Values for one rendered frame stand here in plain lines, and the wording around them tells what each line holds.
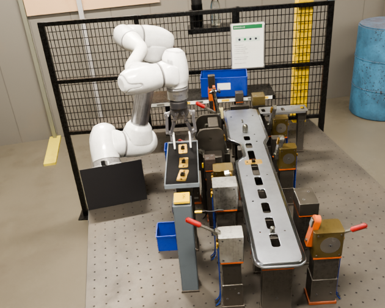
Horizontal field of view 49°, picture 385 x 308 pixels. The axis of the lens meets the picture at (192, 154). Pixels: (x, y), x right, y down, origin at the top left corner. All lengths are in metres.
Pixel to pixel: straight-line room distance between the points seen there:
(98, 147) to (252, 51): 1.23
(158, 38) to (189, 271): 1.17
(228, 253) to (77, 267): 1.75
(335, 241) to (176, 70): 0.88
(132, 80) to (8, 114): 3.47
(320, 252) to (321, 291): 0.20
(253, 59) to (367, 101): 2.25
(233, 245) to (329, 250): 0.35
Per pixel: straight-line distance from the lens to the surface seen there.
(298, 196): 1.82
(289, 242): 1.64
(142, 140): 2.45
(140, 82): 1.67
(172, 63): 1.72
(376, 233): 2.23
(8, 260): 3.44
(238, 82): 2.79
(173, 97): 1.77
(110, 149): 2.38
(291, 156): 2.17
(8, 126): 5.09
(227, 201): 1.77
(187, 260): 1.75
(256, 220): 1.73
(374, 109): 4.99
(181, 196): 1.60
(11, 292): 3.18
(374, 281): 1.99
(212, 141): 2.05
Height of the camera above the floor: 2.06
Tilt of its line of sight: 29 degrees down
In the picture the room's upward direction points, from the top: 5 degrees counter-clockwise
